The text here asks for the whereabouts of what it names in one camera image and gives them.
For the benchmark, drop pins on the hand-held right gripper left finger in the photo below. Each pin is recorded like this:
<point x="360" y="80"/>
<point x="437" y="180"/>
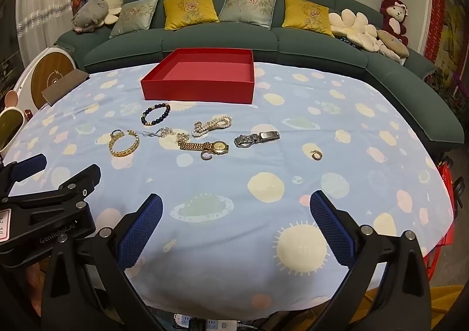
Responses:
<point x="141" y="234"/>

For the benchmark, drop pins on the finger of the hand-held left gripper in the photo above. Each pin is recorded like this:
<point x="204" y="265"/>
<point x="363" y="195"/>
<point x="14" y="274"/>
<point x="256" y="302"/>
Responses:
<point x="73" y="181"/>
<point x="31" y="166"/>

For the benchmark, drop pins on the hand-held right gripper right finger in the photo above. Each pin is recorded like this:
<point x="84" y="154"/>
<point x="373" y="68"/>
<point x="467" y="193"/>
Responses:
<point x="333" y="230"/>

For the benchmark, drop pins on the red cardboard box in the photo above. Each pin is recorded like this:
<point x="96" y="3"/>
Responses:
<point x="205" y="91"/>

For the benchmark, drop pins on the white eared tabletop mirror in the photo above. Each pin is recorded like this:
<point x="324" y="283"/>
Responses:
<point x="11" y="126"/>

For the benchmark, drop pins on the brown cardboard piece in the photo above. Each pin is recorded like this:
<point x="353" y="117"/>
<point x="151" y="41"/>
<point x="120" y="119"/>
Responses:
<point x="66" y="85"/>

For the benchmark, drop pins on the white round wood-faced appliance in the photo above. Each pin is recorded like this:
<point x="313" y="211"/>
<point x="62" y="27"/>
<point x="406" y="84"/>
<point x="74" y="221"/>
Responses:
<point x="47" y="78"/>

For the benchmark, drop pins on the gold wristwatch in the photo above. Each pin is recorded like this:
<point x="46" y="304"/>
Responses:
<point x="220" y="148"/>

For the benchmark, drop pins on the white power strip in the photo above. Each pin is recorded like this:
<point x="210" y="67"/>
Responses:
<point x="220" y="324"/>

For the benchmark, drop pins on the red bag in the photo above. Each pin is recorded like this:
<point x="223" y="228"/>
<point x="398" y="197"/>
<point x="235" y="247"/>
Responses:
<point x="445" y="177"/>

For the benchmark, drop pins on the blue planet print tablecloth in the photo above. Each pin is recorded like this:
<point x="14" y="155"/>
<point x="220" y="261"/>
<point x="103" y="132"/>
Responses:
<point x="256" y="115"/>

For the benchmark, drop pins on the grey pig plush toy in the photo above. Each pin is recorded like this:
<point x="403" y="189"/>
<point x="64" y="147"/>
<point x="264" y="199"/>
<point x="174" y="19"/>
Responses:
<point x="89" y="12"/>

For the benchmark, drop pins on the pale blue embroidered cushion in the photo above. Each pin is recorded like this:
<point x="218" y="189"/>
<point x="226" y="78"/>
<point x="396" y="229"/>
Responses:
<point x="249" y="5"/>
<point x="133" y="16"/>

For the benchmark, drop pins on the potted plant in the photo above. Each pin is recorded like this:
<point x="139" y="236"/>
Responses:
<point x="447" y="89"/>

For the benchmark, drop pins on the round beige cushion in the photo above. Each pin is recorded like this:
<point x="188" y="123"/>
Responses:
<point x="392" y="41"/>

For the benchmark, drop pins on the green sectional sofa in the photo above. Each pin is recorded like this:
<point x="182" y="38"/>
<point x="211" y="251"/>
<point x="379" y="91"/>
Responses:
<point x="220" y="38"/>

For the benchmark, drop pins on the yellow embroidered cushion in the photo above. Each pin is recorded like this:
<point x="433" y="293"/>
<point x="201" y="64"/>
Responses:
<point x="306" y="16"/>
<point x="188" y="8"/>

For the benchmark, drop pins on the white flower cushion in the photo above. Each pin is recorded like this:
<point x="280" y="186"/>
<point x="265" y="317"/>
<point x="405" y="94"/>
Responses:
<point x="351" y="23"/>

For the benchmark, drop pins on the red monkey plush toy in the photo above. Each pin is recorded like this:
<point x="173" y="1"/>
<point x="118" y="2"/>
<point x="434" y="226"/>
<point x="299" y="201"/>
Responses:
<point x="394" y="12"/>

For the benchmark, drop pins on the red hanging banner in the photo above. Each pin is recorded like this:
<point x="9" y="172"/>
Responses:
<point x="436" y="5"/>

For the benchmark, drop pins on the yellow wall painting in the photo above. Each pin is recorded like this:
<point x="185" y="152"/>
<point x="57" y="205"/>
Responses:
<point x="452" y="30"/>

